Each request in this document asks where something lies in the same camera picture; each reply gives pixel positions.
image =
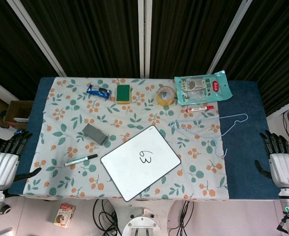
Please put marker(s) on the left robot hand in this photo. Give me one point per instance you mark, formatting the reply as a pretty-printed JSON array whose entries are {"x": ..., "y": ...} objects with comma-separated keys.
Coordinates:
[{"x": 2, "y": 162}]

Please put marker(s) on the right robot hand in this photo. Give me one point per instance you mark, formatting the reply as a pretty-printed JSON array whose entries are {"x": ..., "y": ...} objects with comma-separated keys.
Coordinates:
[{"x": 282, "y": 167}]

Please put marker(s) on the grey whiteboard eraser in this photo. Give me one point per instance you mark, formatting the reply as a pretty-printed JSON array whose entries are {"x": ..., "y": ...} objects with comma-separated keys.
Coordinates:
[{"x": 95, "y": 133}]

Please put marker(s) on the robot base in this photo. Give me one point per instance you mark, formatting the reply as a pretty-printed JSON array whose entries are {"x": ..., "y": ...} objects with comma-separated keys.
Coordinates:
[{"x": 141, "y": 221}]

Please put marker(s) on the red marker pen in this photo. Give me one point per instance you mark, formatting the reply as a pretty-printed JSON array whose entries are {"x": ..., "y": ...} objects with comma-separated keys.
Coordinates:
[{"x": 199, "y": 108}]

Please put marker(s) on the white whiteboard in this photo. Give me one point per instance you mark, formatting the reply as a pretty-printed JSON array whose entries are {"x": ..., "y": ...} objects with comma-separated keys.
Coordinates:
[{"x": 140, "y": 163}]

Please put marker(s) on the blue table mat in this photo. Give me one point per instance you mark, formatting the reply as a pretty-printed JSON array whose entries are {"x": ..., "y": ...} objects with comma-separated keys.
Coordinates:
[{"x": 245, "y": 137}]

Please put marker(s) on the cardboard box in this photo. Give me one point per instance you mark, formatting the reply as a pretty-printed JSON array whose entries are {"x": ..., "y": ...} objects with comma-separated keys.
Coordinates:
[{"x": 18, "y": 114}]

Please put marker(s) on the small snack box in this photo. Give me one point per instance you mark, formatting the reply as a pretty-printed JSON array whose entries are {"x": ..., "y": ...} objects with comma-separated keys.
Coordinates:
[{"x": 64, "y": 215}]

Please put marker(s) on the floral tablecloth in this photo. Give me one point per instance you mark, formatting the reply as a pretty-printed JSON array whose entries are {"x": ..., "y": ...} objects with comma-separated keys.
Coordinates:
[{"x": 73, "y": 118}]

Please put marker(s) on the teal cleaning cloth package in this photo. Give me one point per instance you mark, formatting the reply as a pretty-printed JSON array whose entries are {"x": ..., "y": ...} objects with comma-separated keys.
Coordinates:
[{"x": 201, "y": 88}]

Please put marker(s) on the blue cookie packet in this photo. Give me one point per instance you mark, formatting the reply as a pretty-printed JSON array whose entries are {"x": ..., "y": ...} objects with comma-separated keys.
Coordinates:
[{"x": 98, "y": 91}]

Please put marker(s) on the yellow tape roll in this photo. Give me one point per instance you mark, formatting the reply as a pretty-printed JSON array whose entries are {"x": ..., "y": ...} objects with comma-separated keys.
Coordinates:
[{"x": 165, "y": 96}]

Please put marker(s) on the green yellow sponge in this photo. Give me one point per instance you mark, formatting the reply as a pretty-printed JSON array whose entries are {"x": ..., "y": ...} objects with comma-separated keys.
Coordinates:
[{"x": 123, "y": 94}]

